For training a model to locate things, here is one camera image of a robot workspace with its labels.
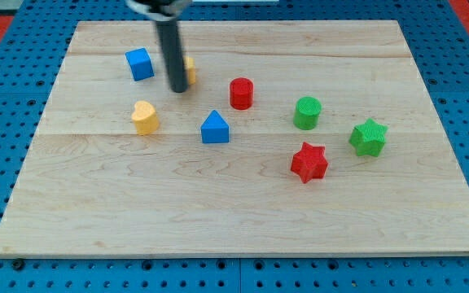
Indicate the green star block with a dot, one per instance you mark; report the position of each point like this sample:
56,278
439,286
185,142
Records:
368,138

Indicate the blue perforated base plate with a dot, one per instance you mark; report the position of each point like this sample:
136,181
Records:
30,56

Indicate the blue triangle block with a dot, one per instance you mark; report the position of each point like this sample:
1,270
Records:
215,129

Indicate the green cylinder block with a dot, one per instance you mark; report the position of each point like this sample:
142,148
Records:
307,112

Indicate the silver rod mount flange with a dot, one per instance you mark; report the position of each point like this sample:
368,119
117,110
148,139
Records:
159,9

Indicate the red star block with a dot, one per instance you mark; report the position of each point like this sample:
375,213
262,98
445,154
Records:
310,162

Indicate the yellow heart block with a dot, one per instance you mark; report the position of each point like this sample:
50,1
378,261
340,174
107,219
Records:
145,118

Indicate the red cylinder block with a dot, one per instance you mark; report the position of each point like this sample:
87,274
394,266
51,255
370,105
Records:
241,93

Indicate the blue cube block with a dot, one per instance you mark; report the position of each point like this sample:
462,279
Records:
140,64

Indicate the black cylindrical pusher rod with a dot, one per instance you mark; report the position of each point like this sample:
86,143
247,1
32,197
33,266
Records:
171,48

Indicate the yellow hexagon block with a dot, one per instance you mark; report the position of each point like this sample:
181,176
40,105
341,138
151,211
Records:
190,70

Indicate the light wooden board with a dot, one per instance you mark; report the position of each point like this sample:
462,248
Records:
91,187

